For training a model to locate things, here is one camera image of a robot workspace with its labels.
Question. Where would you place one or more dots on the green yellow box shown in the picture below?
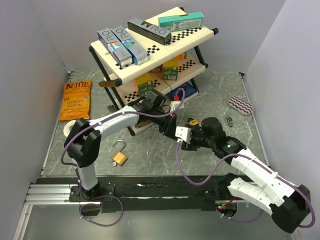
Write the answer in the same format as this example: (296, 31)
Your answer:
(144, 84)
(170, 70)

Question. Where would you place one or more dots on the cartoon figure keychain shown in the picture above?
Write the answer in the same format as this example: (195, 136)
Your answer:
(229, 120)

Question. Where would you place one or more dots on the brown wooden-handled tool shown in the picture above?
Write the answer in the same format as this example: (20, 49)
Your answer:
(110, 83)

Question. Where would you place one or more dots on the purple wavy sponge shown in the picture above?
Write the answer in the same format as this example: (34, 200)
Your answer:
(240, 105)

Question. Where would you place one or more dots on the dark grey R+O box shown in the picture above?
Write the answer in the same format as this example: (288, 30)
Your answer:
(150, 31)

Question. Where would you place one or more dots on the orange Kettle chips bag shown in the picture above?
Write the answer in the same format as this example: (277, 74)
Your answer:
(76, 101)

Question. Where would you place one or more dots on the green yellow box rear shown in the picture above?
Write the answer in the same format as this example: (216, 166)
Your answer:
(170, 70)

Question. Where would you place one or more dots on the teal toothpaste box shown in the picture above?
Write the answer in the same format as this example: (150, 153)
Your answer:
(181, 22)

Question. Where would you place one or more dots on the yellow padlock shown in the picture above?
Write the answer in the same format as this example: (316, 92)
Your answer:
(193, 122)

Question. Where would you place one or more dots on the purple R+O box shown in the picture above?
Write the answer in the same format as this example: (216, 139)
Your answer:
(113, 45)

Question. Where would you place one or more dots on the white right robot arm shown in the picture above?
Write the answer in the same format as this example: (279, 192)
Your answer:
(288, 205)

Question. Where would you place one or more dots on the blue snack bag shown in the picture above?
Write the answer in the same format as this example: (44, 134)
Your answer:
(188, 89)

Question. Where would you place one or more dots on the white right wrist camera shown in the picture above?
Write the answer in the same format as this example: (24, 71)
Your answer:
(183, 134)

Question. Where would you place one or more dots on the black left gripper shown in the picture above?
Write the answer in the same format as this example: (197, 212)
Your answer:
(168, 129)

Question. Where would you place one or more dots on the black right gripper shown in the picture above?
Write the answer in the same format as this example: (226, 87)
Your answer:
(192, 146)

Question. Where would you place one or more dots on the white tape roll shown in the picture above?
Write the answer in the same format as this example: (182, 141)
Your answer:
(68, 127)

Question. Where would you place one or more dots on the green yellow box front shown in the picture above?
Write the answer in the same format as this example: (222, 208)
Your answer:
(144, 84)

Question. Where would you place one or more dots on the large brass padlock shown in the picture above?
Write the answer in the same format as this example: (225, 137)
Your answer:
(119, 158)

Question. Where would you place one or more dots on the cream three-tier shelf rack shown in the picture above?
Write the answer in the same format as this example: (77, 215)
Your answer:
(186, 41)

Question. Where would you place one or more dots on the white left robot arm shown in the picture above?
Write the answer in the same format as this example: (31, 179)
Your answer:
(82, 144)

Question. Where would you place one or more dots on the blue R+O box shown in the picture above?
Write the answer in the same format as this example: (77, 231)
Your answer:
(138, 53)

